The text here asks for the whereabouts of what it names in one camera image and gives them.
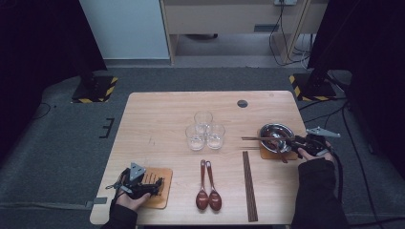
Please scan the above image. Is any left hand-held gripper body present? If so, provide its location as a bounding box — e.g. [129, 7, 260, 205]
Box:
[114, 162, 155, 201]

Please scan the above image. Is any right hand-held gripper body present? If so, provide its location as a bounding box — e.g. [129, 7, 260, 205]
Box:
[301, 126, 341, 157]

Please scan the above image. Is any slotted wooden trivet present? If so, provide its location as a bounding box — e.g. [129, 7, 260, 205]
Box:
[139, 167, 174, 210]
[259, 144, 299, 161]

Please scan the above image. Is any steel bowl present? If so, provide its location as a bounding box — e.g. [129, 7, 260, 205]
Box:
[258, 123, 297, 155]

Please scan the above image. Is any red-brown wooden spoon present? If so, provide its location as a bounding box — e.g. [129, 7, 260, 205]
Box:
[204, 160, 223, 212]
[195, 159, 210, 211]
[266, 133, 289, 164]

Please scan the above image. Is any single dark chopstick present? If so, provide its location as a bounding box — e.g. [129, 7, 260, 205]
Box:
[241, 135, 292, 140]
[242, 136, 295, 143]

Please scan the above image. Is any bundle of dark wooden chopsticks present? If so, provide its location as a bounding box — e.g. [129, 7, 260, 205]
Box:
[242, 151, 259, 223]

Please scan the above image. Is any person's right hand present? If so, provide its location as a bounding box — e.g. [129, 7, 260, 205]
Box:
[297, 140, 336, 165]

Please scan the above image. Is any person's left hand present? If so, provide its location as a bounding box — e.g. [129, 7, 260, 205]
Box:
[115, 192, 152, 214]

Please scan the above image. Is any grey tape piece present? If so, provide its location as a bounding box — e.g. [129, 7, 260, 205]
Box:
[85, 197, 108, 208]

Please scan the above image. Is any black stand base striped edge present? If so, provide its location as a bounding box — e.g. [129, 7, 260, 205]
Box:
[71, 75, 118, 104]
[288, 73, 338, 102]

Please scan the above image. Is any clear drinking glass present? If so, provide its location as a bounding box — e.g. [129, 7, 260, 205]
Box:
[194, 110, 214, 132]
[205, 123, 226, 150]
[185, 124, 206, 152]

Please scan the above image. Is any black tape mark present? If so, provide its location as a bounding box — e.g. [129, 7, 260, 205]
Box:
[98, 117, 115, 139]

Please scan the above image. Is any dark curtain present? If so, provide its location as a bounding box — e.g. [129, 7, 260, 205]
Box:
[307, 0, 405, 179]
[0, 0, 108, 166]

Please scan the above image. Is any light wooden cabinet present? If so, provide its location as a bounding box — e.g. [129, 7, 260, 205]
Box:
[159, 0, 329, 65]

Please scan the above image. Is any white panel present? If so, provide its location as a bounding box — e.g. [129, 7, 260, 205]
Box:
[78, 0, 170, 60]

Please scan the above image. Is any left hand-held gripper cable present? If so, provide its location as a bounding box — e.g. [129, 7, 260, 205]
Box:
[104, 181, 128, 205]

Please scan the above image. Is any hand-held gripper cable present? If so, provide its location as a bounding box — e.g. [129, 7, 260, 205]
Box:
[104, 181, 128, 205]
[330, 152, 346, 205]

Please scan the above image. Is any right hand-held gripper cable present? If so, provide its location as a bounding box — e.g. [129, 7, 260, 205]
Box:
[330, 152, 346, 205]

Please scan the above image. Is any long black floor cable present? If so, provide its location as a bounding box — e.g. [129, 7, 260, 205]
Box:
[341, 103, 385, 229]

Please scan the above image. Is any thin black floor cable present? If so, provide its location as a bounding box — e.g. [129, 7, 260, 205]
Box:
[32, 102, 52, 120]

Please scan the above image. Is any bundle of black hanging cables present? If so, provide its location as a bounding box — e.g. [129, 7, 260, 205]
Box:
[267, 2, 314, 68]

